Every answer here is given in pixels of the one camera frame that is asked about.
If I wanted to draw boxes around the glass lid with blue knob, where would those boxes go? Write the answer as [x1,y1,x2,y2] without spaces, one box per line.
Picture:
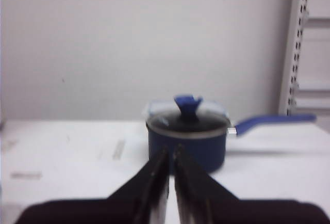
[146,94,231,139]

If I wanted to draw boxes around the clear plastic container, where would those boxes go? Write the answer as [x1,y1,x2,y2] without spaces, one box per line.
[142,100,229,119]

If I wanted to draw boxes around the dark blue saucepan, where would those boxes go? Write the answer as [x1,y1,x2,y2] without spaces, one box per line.
[146,114,316,173]

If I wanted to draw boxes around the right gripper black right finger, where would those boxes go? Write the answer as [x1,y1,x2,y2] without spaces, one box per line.
[174,145,329,223]

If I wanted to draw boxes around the white perforated shelf rack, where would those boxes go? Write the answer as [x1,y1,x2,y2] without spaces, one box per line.
[278,0,329,116]

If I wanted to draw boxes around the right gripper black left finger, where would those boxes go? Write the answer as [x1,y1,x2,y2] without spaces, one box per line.
[16,149,169,223]

